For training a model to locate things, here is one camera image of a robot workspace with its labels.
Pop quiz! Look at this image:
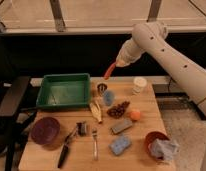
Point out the small metal cup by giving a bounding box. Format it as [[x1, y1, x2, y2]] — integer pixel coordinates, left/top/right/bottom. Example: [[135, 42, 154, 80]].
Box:
[[97, 83, 107, 96]]

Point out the silver fork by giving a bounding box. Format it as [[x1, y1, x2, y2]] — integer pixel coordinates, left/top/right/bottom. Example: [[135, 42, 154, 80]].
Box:
[[92, 129, 98, 160]]

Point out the green plastic tray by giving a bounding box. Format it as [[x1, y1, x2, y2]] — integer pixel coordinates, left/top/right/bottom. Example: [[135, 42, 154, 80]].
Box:
[[36, 73, 91, 110]]

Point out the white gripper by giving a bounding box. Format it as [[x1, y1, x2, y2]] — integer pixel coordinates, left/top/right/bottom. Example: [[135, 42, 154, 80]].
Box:
[[116, 39, 144, 67]]

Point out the orange fruit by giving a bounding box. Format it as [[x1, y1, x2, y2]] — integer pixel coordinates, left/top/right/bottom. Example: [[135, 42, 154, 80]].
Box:
[[129, 109, 141, 121]]

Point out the blue sponge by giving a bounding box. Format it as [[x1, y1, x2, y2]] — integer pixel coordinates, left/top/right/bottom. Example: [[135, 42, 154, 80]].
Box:
[[109, 135, 132, 156]]

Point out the grey block eraser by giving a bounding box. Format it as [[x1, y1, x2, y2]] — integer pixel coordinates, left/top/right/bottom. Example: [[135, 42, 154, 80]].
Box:
[[111, 119, 133, 134]]

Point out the blue plastic cup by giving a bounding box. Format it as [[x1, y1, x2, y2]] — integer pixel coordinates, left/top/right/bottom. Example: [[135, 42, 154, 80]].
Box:
[[103, 90, 114, 106]]

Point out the red pepper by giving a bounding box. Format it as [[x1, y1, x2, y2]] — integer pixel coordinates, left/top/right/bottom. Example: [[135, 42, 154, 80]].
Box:
[[103, 62, 116, 80]]

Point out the black binder clip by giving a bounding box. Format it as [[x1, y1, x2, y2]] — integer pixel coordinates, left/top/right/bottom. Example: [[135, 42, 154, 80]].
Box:
[[77, 122, 87, 136]]

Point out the red-brown bowl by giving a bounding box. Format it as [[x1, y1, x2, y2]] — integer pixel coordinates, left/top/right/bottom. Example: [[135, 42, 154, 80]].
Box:
[[144, 131, 168, 155]]

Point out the bunch of dark grapes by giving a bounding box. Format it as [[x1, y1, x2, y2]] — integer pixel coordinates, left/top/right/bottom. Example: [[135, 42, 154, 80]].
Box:
[[107, 101, 130, 119]]

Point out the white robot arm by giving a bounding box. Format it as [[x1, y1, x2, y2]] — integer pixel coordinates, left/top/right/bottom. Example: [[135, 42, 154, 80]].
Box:
[[116, 22, 206, 116]]

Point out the purple bowl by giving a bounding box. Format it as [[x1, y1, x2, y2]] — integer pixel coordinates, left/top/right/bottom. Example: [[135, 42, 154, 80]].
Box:
[[31, 117, 60, 145]]

